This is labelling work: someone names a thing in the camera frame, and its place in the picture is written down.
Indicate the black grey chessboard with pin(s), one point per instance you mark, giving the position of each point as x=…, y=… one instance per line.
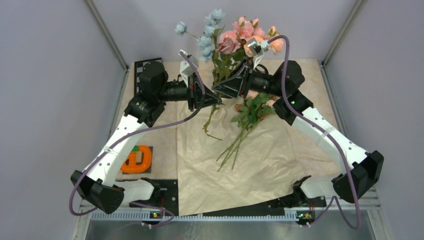
x=139, y=67

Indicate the aluminium frame rail right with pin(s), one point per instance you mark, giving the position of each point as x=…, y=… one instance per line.
x=344, y=30

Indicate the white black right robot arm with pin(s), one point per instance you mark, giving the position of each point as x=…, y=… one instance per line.
x=359, y=169

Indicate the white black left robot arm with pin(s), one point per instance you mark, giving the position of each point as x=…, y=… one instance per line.
x=97, y=183

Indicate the small pink flower bunch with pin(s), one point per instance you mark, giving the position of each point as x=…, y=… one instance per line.
x=255, y=108

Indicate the aluminium front frame rail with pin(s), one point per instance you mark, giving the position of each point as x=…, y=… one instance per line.
x=221, y=215

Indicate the orange curved toy track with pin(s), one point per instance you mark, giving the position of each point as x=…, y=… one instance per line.
x=139, y=161

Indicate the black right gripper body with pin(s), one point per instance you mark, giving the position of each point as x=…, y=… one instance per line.
x=245, y=82

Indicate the aluminium frame rail left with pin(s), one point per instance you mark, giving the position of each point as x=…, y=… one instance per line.
x=106, y=34

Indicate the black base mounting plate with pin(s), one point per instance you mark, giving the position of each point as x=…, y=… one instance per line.
x=154, y=194

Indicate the pink orange blue flowers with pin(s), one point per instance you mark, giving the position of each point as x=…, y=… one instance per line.
x=230, y=41

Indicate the aluminium frame rail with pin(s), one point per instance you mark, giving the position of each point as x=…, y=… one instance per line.
x=106, y=34
x=221, y=215
x=344, y=30

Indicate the orange paper bouquet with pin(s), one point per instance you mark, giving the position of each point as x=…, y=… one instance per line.
x=272, y=157

